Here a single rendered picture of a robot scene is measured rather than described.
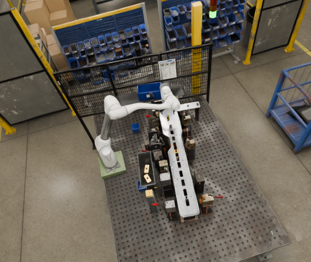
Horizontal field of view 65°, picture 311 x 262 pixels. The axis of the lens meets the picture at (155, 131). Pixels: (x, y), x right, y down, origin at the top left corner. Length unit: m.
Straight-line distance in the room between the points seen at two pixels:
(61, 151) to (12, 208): 1.08
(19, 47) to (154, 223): 2.98
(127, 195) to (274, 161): 2.20
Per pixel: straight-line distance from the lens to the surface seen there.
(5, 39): 4.05
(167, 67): 3.12
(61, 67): 5.29
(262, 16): 4.94
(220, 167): 2.94
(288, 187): 3.80
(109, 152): 2.80
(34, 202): 4.16
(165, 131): 2.84
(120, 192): 2.89
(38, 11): 6.32
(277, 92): 4.01
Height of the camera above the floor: 3.26
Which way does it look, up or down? 52 degrees down
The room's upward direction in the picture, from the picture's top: 12 degrees counter-clockwise
